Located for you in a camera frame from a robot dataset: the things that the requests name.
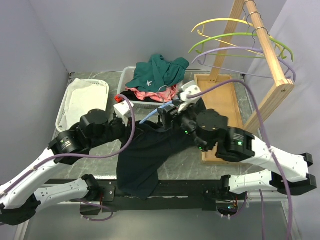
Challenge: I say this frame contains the pink garment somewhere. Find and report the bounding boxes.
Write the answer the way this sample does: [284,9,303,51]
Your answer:
[121,84,178,103]

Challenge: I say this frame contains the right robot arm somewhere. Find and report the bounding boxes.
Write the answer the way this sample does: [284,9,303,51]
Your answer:
[157,105,317,200]

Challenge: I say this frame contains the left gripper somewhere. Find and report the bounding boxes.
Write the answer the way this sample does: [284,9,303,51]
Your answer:
[88,113,144,149]

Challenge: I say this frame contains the purple cable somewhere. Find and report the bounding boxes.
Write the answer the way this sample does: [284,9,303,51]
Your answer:
[0,94,137,227]
[186,79,295,240]

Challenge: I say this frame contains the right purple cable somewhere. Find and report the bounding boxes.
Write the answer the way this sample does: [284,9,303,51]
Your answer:
[186,79,295,240]

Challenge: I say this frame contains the white basket with cloth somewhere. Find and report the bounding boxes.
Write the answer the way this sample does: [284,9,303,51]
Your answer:
[55,78,110,133]

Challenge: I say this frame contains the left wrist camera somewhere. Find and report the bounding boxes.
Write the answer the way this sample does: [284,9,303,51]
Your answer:
[113,94,134,127]

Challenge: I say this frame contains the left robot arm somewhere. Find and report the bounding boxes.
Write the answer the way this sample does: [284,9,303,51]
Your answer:
[0,109,135,226]

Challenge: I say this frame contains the green hanger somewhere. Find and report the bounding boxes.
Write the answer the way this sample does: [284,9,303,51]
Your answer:
[188,32,295,62]

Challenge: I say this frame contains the purple hanger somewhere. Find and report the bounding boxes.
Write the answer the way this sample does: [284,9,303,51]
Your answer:
[191,46,297,83]

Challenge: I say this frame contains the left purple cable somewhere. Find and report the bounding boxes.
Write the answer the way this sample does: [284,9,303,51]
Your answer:
[0,94,137,227]

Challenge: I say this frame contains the dark navy shorts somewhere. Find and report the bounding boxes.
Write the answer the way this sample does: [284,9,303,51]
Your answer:
[116,120,196,200]

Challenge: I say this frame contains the teal garment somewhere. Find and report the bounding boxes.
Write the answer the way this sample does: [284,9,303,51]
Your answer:
[125,54,190,93]

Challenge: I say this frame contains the wooden hanger rack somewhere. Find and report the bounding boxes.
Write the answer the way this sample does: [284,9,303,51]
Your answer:
[194,0,294,134]

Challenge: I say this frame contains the white laundry basket with clothes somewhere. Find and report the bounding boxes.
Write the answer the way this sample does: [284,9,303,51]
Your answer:
[117,67,179,109]

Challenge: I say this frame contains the white cloth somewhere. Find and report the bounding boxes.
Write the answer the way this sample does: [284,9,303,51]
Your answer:
[57,78,109,131]

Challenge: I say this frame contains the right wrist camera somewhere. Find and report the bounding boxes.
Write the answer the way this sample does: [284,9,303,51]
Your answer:
[178,80,201,114]

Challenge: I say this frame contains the blue hanger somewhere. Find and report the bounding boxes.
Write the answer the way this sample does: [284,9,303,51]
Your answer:
[138,85,181,125]

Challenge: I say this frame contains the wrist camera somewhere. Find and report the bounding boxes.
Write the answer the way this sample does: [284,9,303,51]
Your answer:
[113,94,134,127]
[178,80,201,114]

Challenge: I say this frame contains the yellow hanger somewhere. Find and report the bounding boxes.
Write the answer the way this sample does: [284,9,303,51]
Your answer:
[191,18,287,60]

